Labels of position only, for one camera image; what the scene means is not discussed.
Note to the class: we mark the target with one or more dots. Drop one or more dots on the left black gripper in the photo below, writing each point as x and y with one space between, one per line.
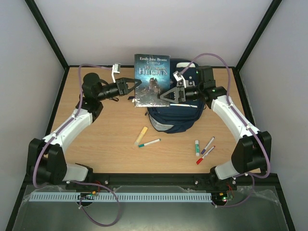
123 88

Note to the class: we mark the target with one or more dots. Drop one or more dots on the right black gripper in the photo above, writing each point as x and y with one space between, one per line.
181 94

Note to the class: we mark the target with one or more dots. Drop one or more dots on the navy blue student backpack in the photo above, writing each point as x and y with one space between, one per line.
178 117

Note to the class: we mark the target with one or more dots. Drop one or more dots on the dark blue hardcover book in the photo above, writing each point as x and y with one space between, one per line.
154 73

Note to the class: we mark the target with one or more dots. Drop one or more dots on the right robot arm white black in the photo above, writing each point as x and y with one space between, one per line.
253 147

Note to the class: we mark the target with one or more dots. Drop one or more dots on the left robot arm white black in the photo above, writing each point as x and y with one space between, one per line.
46 160

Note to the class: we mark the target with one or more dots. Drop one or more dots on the yellow highlighter pen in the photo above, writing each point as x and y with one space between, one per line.
140 136

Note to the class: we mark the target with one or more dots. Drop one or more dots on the white glue stick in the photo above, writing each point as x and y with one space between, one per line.
197 148

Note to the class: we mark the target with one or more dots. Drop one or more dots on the teal capped white marker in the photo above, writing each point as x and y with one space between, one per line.
149 143

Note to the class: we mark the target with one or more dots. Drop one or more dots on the purple capped white marker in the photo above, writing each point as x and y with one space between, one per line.
207 146

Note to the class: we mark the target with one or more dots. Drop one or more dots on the red capped white marker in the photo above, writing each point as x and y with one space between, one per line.
205 155

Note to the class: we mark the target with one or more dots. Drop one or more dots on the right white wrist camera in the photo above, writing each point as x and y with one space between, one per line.
179 78

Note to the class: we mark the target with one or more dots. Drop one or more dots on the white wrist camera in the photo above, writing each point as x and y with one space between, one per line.
115 70
179 78

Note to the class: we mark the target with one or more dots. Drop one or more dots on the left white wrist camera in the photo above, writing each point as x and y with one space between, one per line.
115 70

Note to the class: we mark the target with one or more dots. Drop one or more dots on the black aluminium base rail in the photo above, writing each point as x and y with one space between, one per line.
200 182

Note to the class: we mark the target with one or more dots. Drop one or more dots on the light blue slotted cable duct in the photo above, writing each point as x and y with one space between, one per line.
122 197

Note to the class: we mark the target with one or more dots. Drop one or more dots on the black enclosure frame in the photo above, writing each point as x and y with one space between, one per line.
272 180

